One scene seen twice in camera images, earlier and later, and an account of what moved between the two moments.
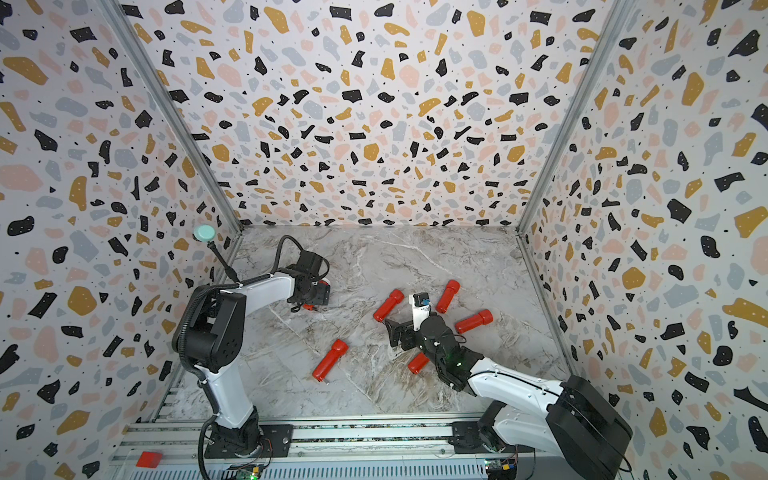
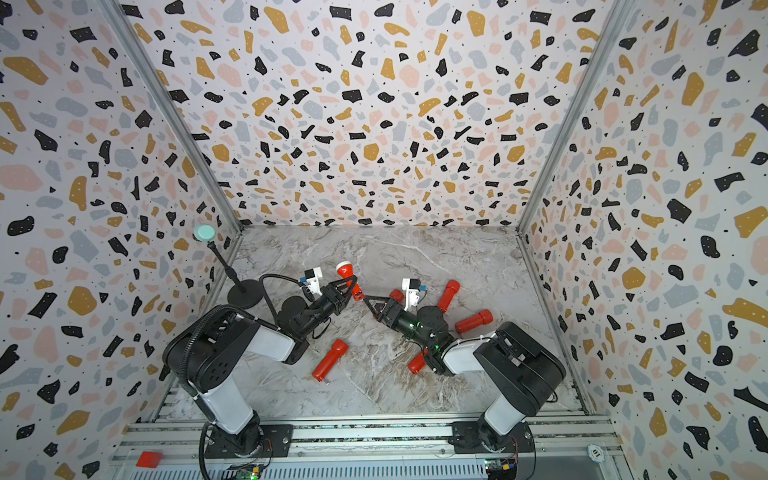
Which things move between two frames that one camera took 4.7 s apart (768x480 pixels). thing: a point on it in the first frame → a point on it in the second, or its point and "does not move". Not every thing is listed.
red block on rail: [149, 459] does not move
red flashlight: [418, 363] does not move
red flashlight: [338, 350] does not move
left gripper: [325, 294] → [335, 297]
